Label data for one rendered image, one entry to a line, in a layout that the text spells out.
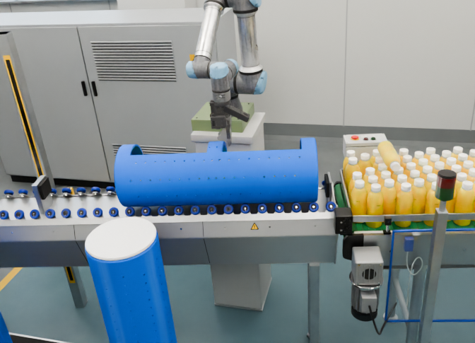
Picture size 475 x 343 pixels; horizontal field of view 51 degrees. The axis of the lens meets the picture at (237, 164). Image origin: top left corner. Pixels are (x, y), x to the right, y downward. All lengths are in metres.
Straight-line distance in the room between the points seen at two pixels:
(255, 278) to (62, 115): 2.27
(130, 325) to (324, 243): 0.90
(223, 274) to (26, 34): 2.45
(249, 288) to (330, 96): 2.48
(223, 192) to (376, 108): 3.02
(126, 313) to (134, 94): 2.24
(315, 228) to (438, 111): 2.94
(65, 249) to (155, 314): 0.63
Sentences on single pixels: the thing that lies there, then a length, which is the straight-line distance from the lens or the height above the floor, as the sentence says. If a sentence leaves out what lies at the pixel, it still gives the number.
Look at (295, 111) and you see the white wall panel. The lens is 5.03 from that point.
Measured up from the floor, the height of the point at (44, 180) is 1.08.
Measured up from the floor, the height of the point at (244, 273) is 0.28.
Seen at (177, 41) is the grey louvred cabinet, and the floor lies 1.31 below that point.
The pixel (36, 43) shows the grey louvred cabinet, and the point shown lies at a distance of 4.28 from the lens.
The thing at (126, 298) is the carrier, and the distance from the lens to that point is 2.04.
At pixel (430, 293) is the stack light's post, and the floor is 0.72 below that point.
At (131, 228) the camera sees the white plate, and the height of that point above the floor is 1.04.
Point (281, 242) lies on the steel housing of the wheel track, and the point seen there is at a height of 0.79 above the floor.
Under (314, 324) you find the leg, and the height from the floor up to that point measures 0.25.
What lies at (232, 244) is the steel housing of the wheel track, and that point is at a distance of 2.31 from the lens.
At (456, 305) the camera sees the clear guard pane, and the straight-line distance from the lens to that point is 2.45.
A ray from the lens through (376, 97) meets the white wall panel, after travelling 4.91.
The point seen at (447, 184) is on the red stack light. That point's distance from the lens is 1.92.
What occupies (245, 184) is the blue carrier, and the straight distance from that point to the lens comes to 2.11.
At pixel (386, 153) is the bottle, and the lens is 2.28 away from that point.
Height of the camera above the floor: 2.17
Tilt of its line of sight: 28 degrees down
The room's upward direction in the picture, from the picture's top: 5 degrees counter-clockwise
